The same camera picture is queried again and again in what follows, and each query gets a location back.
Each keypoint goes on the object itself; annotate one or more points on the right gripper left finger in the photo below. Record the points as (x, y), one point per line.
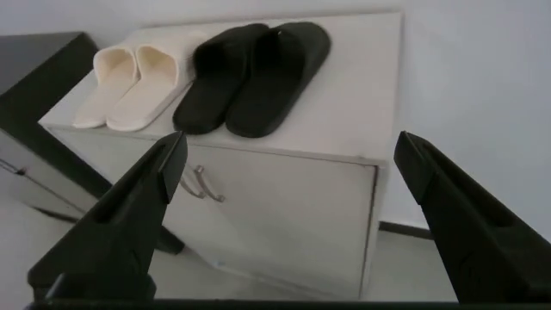
(125, 232)

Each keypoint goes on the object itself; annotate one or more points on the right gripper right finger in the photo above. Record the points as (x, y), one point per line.
(482, 241)

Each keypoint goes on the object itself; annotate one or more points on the white cabinet door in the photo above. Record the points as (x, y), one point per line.
(292, 215)
(107, 155)

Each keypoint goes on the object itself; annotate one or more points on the cream slipper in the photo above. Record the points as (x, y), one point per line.
(148, 92)
(105, 90)

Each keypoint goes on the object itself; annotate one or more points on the black slipper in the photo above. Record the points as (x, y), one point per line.
(211, 86)
(271, 90)

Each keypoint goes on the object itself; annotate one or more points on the black and grey cabinet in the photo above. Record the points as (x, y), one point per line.
(39, 77)

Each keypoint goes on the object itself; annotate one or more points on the white cabinet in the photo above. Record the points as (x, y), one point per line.
(357, 86)

